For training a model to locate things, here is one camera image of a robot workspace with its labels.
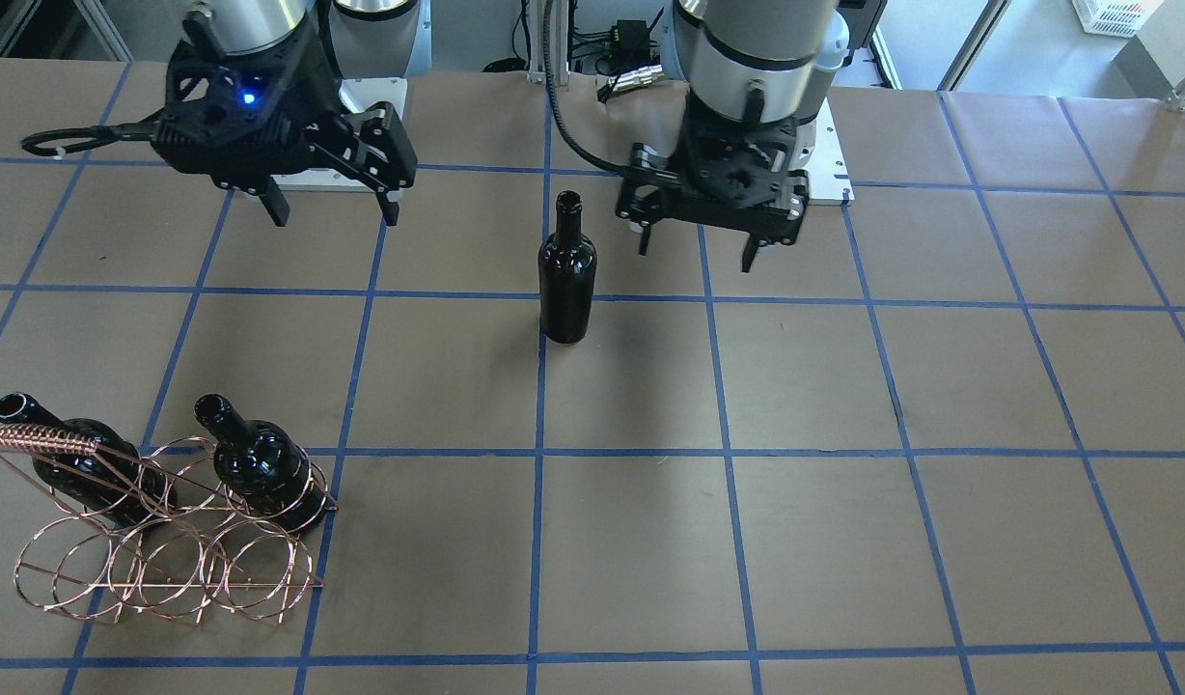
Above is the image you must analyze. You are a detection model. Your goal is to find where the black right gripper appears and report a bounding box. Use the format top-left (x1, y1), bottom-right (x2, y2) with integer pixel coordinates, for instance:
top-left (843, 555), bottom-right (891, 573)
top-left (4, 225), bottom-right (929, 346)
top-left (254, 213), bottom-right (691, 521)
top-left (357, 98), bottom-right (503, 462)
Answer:
top-left (152, 9), bottom-right (419, 228)

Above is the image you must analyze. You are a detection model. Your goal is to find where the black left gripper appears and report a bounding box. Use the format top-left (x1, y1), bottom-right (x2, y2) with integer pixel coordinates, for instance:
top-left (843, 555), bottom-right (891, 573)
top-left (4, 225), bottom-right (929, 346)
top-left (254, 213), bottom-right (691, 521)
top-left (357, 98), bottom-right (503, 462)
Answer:
top-left (616, 116), bottom-right (811, 273)

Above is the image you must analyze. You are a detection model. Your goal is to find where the dark glass wine bottle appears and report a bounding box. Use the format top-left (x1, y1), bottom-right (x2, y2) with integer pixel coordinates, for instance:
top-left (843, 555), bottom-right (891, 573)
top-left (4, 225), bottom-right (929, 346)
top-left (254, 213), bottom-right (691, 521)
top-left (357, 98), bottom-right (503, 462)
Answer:
top-left (537, 190), bottom-right (597, 345)

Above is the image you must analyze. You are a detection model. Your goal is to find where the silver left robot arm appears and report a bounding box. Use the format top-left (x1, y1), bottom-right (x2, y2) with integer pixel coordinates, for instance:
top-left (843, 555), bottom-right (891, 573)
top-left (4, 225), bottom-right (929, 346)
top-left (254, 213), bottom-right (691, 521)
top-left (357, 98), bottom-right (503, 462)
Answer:
top-left (537, 1), bottom-right (848, 270)

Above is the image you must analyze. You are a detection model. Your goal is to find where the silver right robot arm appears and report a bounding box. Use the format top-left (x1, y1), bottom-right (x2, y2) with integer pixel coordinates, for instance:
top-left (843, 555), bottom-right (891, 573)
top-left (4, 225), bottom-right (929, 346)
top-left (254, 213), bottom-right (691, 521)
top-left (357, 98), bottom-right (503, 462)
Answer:
top-left (149, 1), bottom-right (433, 227)

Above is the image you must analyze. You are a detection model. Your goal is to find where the dark wine bottle far rack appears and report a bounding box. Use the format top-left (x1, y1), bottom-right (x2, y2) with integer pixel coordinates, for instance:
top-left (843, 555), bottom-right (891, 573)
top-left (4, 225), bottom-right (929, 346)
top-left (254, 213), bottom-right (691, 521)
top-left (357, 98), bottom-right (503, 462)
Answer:
top-left (0, 393), bottom-right (178, 527)

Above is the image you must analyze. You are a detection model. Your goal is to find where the white plastic basket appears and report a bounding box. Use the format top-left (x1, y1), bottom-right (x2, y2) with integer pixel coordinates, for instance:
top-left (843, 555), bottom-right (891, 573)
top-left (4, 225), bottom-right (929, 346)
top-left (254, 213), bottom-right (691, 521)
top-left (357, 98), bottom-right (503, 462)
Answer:
top-left (1070, 0), bottom-right (1162, 39)

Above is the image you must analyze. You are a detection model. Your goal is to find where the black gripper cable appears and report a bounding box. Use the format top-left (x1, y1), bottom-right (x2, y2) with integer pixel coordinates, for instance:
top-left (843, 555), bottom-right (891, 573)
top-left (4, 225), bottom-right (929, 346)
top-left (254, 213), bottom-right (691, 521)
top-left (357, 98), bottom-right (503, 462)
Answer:
top-left (542, 0), bottom-right (642, 180)

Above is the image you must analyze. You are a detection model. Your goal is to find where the copper wire wine rack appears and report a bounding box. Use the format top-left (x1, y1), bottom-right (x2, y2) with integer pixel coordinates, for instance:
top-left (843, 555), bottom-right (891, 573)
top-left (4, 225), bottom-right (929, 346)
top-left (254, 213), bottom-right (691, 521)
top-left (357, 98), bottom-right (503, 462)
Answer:
top-left (0, 425), bottom-right (326, 625)

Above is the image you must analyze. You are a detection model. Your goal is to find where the aluminium frame post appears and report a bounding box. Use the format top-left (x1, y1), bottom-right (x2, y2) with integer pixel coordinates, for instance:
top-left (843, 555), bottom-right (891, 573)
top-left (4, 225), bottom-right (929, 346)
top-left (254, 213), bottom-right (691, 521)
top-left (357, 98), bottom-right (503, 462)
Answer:
top-left (936, 0), bottom-right (1012, 93)

